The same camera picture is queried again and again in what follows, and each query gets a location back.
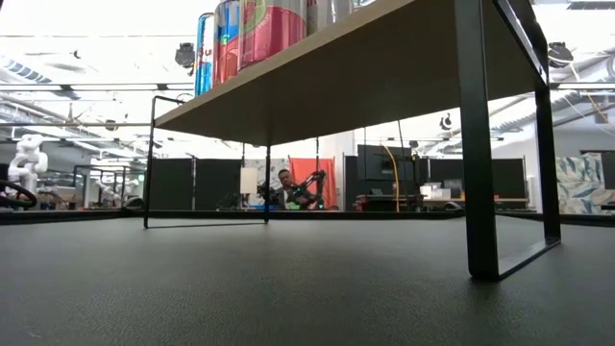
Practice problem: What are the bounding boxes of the leaf patterned panel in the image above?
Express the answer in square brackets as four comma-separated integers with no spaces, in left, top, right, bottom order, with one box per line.
[554,152,615,216]
[258,158,290,209]

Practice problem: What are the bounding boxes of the red banner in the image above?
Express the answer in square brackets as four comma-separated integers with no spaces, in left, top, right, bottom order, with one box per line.
[289,157,339,210]

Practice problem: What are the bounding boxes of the white distant robot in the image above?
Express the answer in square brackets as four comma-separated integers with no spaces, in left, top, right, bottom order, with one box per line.
[93,178,140,209]

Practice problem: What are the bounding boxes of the yellow hanging cable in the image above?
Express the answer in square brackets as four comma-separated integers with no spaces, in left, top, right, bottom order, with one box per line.
[382,145,401,213]

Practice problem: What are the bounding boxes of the black partition panel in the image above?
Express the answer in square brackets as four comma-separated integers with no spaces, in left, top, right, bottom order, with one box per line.
[151,158,244,211]

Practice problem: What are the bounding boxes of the white boxes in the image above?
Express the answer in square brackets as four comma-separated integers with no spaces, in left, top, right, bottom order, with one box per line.
[420,182,453,201]

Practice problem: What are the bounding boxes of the black monitor screen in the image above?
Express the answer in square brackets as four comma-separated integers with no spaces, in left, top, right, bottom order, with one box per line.
[494,158,528,201]

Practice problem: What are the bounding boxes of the black overhead fixture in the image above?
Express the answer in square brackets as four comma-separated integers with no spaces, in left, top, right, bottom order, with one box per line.
[547,41,576,68]
[174,41,197,77]

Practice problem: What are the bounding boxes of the black curved tube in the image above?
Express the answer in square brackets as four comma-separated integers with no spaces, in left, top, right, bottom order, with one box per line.
[0,180,38,210]

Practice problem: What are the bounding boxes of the person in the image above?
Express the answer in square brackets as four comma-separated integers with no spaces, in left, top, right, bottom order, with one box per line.
[273,168,302,211]

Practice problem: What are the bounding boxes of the wooden shelf with black frame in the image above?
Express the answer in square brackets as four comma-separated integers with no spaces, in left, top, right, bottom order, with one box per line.
[143,0,562,282]

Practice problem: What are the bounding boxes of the pink and white can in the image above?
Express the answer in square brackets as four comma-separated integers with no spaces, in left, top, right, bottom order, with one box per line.
[306,0,357,35]
[237,0,308,71]

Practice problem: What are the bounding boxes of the silver blue slim can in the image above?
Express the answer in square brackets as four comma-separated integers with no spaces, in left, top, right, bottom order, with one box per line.
[194,12,216,97]

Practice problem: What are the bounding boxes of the red soda can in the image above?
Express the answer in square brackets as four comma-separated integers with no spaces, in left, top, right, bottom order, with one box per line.
[212,0,241,87]

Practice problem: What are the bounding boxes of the black equipment cabinet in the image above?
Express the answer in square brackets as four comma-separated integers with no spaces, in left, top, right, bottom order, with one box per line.
[356,143,419,212]

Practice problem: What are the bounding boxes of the small white board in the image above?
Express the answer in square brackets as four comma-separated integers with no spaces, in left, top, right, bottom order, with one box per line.
[239,166,259,196]

